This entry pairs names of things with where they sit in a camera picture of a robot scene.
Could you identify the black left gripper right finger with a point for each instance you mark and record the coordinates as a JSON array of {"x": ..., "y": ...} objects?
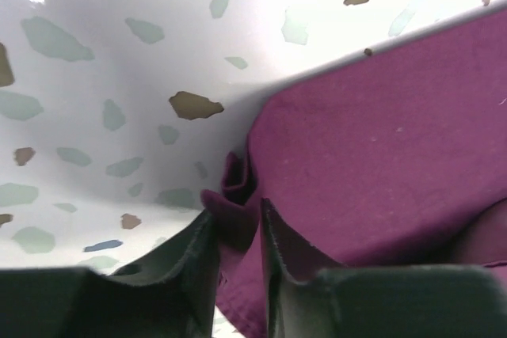
[{"x": 311, "y": 295}]

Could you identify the purple cloth mat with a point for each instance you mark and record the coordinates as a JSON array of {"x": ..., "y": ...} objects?
[{"x": 396, "y": 160}]

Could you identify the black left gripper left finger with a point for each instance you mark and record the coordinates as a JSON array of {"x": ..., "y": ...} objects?
[{"x": 169, "y": 292}]

